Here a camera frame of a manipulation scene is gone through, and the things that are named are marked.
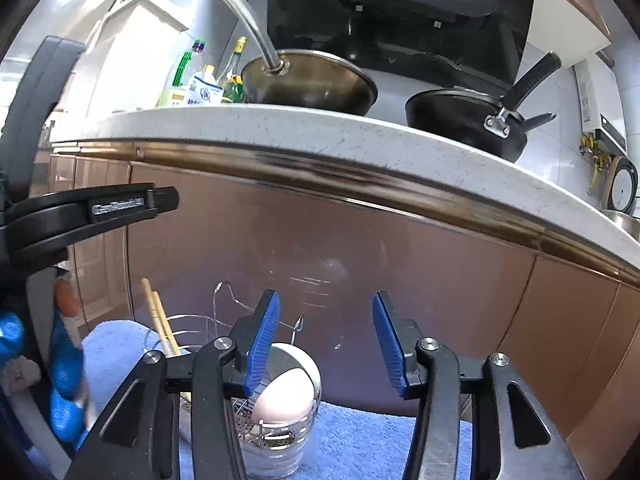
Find white and blue salt bag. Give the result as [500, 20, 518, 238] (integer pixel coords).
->
[187, 71, 224, 107]

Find black cooking utensil handle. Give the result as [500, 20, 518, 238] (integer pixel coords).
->
[520, 112, 557, 132]

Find person's left hand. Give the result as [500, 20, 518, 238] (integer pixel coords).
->
[0, 310, 90, 443]

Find steel pot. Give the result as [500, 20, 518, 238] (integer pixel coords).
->
[602, 210, 640, 241]

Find steel wok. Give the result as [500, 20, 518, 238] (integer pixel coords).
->
[207, 0, 379, 116]

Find black range hood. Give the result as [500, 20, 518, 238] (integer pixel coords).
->
[267, 0, 537, 90]

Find yellow gas valve pipes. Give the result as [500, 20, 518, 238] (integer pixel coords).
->
[579, 132, 613, 196]

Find steel utensil cup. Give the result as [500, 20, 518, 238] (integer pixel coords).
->
[239, 342, 323, 478]

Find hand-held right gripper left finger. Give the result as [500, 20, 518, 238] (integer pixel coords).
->
[65, 289, 281, 480]

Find wire utensil rack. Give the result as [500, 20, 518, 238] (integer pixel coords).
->
[144, 282, 307, 361]

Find white water heater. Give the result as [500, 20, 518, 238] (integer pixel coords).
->
[574, 57, 628, 153]

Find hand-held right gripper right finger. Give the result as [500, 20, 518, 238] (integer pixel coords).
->
[371, 290, 586, 480]

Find blue towel mat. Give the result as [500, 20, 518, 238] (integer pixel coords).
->
[82, 320, 473, 480]

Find black frying pan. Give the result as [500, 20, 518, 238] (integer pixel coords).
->
[405, 51, 562, 163]

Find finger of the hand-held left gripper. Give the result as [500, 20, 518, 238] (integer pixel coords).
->
[0, 186, 179, 268]

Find white pipe casing box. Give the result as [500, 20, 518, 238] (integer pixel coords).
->
[87, 0, 190, 116]

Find green label bottle purple cap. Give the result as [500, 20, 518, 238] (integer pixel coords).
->
[157, 38, 207, 107]

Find wooden chopstick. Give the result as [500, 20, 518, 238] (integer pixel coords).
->
[141, 278, 173, 358]
[151, 291, 182, 356]

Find brown upper cabinet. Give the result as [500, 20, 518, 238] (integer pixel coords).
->
[530, 0, 613, 53]

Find clear bottle yellow cap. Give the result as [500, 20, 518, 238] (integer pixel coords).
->
[217, 36, 249, 104]

